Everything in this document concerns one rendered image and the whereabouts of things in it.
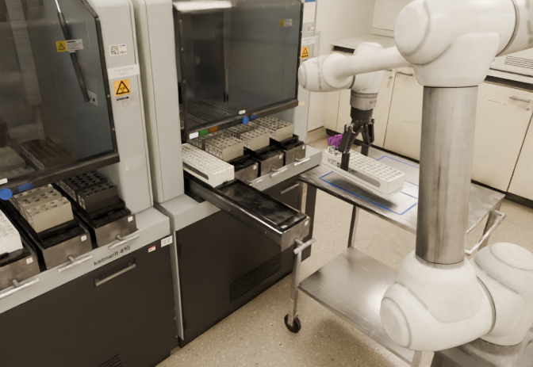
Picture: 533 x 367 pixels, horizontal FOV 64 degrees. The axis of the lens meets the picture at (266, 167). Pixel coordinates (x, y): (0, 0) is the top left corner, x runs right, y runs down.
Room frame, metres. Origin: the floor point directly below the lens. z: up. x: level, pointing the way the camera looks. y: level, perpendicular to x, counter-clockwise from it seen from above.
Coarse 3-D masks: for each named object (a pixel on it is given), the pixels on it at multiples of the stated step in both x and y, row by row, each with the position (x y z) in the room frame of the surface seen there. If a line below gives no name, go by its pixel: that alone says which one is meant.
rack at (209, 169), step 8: (184, 144) 1.58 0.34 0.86; (184, 152) 1.51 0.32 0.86; (192, 152) 1.51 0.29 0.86; (200, 152) 1.52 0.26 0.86; (184, 160) 1.45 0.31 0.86; (192, 160) 1.45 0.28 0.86; (200, 160) 1.44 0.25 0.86; (208, 160) 1.44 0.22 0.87; (216, 160) 1.46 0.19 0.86; (184, 168) 1.45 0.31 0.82; (192, 168) 1.47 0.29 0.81; (200, 168) 1.38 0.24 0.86; (208, 168) 1.38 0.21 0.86; (216, 168) 1.38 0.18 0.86; (224, 168) 1.40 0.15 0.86; (232, 168) 1.39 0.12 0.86; (200, 176) 1.38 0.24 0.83; (208, 176) 1.35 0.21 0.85; (216, 176) 1.33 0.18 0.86; (224, 176) 1.36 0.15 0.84; (232, 176) 1.39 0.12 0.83; (216, 184) 1.33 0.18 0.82
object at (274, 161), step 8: (248, 152) 1.64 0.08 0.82; (264, 152) 1.67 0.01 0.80; (272, 152) 1.64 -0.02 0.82; (280, 152) 1.66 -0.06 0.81; (256, 160) 1.59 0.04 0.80; (264, 160) 1.58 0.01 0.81; (272, 160) 1.61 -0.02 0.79; (280, 160) 1.65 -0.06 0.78; (264, 168) 1.58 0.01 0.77; (272, 168) 1.62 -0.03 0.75; (272, 176) 1.55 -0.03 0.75
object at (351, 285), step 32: (384, 160) 1.59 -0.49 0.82; (352, 192) 1.32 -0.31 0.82; (416, 192) 1.33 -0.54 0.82; (480, 192) 1.35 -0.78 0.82; (352, 224) 1.73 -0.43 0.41; (352, 256) 1.64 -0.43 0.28; (320, 288) 1.42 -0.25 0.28; (352, 288) 1.42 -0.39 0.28; (384, 288) 1.43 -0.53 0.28; (288, 320) 1.43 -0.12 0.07; (352, 320) 1.24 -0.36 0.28; (416, 352) 1.03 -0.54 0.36
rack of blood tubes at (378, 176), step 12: (324, 156) 1.43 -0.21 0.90; (336, 156) 1.40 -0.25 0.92; (360, 156) 1.42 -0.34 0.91; (336, 168) 1.38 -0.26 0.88; (348, 168) 1.39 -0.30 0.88; (360, 168) 1.31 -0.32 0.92; (372, 168) 1.32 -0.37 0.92; (384, 168) 1.32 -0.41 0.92; (360, 180) 1.30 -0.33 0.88; (372, 180) 1.34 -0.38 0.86; (384, 180) 1.23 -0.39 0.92; (396, 180) 1.25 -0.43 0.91; (384, 192) 1.23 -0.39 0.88; (396, 192) 1.26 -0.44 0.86
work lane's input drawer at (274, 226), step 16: (192, 176) 1.40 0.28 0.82; (208, 192) 1.32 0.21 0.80; (224, 192) 1.32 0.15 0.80; (240, 192) 1.32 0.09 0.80; (256, 192) 1.32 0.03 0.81; (224, 208) 1.26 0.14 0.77; (240, 208) 1.21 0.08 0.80; (256, 208) 1.21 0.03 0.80; (272, 208) 1.22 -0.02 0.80; (288, 208) 1.21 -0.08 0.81; (256, 224) 1.15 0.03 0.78; (272, 224) 1.11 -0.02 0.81; (288, 224) 1.10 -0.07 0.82; (304, 224) 1.15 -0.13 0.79; (272, 240) 1.10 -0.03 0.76; (288, 240) 1.09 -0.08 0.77
